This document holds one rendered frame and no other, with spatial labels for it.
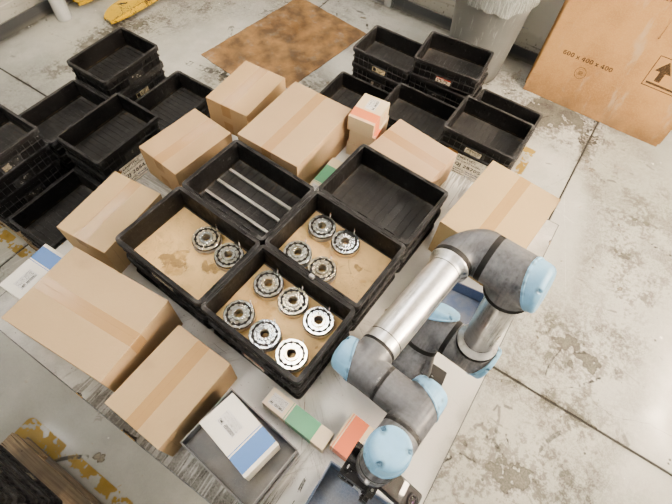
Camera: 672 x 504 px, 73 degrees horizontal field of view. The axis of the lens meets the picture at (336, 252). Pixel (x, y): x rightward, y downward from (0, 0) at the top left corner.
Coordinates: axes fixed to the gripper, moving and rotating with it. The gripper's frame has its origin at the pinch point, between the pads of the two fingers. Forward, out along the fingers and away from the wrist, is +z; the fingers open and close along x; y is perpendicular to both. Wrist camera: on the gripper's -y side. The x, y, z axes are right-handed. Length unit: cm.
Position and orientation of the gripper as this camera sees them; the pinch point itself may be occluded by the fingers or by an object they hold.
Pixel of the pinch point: (367, 488)
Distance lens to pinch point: 114.6
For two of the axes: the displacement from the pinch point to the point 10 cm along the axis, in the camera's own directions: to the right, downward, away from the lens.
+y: -8.2, -5.1, 2.6
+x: -5.6, 6.4, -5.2
